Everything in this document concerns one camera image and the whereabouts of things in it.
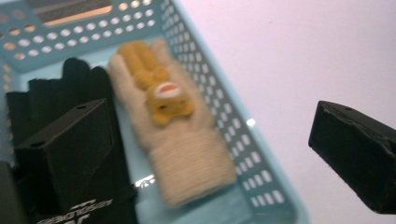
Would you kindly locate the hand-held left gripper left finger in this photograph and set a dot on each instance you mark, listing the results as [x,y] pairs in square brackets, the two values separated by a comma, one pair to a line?
[68,149]

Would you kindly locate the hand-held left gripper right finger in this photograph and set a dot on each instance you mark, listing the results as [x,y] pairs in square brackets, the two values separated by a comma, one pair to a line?
[358,155]

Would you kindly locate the light blue plastic basket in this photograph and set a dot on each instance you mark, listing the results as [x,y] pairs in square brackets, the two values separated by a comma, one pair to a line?
[224,118]

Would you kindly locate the beige glove with orange fingers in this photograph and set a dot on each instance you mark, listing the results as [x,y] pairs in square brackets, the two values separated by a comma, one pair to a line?
[180,155]

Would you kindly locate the white foam mat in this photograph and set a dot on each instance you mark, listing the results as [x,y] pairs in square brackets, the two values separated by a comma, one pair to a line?
[311,46]

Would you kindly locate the black glove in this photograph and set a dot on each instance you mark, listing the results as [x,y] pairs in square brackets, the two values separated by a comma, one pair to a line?
[81,77]
[31,109]

